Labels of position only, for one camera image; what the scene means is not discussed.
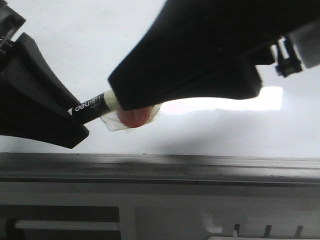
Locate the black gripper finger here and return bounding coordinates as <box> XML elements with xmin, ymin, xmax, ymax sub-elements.
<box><xmin>108</xmin><ymin>0</ymin><xmax>320</xmax><ymax>110</ymax></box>
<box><xmin>0</xmin><ymin>33</ymin><xmax>89</xmax><ymax>149</ymax></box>

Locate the black white whiteboard marker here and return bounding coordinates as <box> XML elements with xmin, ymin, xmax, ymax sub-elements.
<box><xmin>68</xmin><ymin>90</ymin><xmax>162</xmax><ymax>132</ymax></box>

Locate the grey under-table rack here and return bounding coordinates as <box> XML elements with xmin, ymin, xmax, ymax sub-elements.
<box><xmin>0</xmin><ymin>182</ymin><xmax>320</xmax><ymax>240</ymax></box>

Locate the white whiteboard with grey frame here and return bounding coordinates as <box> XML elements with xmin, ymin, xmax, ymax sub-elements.
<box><xmin>0</xmin><ymin>0</ymin><xmax>320</xmax><ymax>185</ymax></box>

